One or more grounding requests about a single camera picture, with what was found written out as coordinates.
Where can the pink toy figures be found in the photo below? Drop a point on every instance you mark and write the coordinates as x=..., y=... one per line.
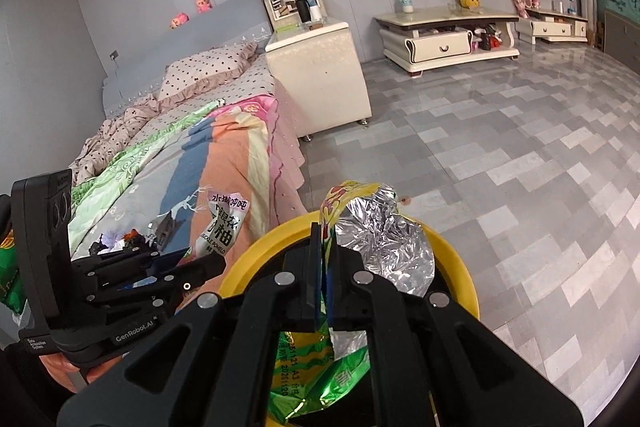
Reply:
x=524, y=4

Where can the blue white baby bottle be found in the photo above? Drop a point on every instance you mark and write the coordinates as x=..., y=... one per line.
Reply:
x=405, y=5

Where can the black thermos bottle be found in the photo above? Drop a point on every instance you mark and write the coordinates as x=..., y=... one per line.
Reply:
x=302, y=9

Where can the pink bed skirt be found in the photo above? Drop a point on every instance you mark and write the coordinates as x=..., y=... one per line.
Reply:
x=290, y=167

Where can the cream coffee table with drawer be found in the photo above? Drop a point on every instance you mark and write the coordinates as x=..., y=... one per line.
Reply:
x=440, y=42

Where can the grey drawer cabinet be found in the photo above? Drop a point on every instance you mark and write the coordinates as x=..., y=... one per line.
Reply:
x=622, y=37

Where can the pink plush toy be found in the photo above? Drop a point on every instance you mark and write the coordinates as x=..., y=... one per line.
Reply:
x=203, y=4
x=180, y=21

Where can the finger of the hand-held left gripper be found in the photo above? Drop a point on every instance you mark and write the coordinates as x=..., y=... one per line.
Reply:
x=200, y=269
x=170, y=259

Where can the yellow green foil snack bag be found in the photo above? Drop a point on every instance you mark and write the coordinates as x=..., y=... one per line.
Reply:
x=390, y=234

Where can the grey padded headboard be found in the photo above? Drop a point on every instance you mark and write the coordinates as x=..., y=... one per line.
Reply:
x=150, y=42

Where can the dark wrapper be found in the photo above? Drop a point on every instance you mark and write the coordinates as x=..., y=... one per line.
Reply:
x=117, y=243

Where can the green patterned quilt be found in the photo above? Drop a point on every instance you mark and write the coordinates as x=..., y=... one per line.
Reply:
x=130, y=157

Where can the cream bedside cabinet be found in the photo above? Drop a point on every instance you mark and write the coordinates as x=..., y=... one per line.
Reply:
x=320, y=77

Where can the white printed drink pouch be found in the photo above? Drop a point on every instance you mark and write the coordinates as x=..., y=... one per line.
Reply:
x=226, y=227

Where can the person's left hand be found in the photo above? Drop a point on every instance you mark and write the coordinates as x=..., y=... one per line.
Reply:
x=57, y=367

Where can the cream television cabinet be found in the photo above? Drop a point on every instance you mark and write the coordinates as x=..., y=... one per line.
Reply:
x=552, y=27

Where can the polka dot ruffled pillow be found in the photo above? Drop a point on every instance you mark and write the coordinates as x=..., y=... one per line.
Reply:
x=205, y=67

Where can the yellow plastic bin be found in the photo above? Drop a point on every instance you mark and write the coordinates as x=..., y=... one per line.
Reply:
x=257, y=249

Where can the white tissue roll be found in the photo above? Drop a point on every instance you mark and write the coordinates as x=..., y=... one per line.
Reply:
x=315, y=13

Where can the silver grey wrapper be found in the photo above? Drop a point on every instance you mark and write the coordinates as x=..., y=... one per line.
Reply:
x=162, y=229

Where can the pink cherry print duvet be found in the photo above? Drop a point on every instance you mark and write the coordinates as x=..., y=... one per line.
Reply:
x=115, y=127

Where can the dotted bed sheet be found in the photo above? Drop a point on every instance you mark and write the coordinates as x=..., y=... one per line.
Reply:
x=250, y=79

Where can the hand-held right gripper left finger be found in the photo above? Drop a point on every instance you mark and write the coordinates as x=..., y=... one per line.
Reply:
x=316, y=277

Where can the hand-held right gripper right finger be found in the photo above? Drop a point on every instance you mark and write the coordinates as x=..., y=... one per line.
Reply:
x=336, y=292

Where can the grey deer print blanket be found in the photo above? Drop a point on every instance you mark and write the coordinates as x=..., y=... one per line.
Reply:
x=150, y=177

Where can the yellow toy jar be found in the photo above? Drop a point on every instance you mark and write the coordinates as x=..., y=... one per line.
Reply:
x=470, y=2

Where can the white desktop shelf organizer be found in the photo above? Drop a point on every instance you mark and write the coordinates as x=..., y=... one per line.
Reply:
x=280, y=9

